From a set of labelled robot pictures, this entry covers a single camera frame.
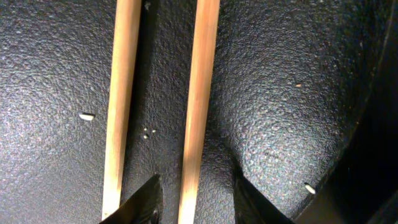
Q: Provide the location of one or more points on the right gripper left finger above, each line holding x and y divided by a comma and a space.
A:
145, 206

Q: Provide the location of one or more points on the round black serving tray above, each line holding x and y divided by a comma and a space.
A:
292, 83

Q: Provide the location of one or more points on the wooden chopstick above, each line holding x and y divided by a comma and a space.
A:
204, 44
126, 34

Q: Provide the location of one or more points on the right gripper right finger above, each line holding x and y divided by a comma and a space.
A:
251, 207

